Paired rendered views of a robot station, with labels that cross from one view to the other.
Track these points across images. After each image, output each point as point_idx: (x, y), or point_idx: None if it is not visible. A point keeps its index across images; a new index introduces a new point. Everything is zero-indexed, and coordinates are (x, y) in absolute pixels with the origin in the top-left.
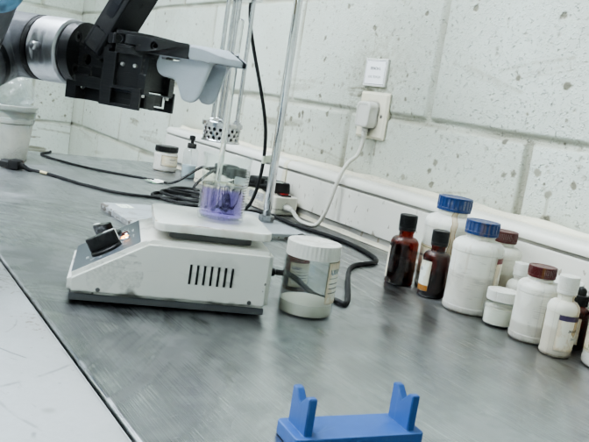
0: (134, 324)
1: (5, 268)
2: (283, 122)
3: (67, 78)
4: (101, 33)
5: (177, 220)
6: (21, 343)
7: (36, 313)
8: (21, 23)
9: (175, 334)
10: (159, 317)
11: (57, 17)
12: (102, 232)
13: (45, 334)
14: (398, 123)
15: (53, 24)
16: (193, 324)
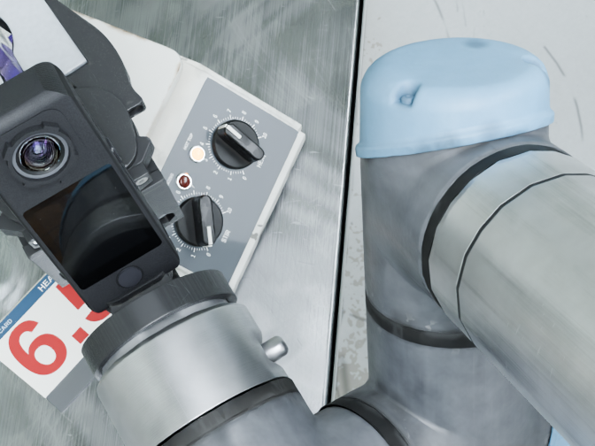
0: (252, 42)
1: (338, 321)
2: None
3: None
4: (152, 211)
5: (140, 68)
6: (406, 6)
7: (359, 101)
8: (290, 410)
9: (216, 3)
10: (206, 64)
11: (208, 357)
12: (241, 136)
13: (373, 27)
14: None
15: (230, 331)
16: (173, 31)
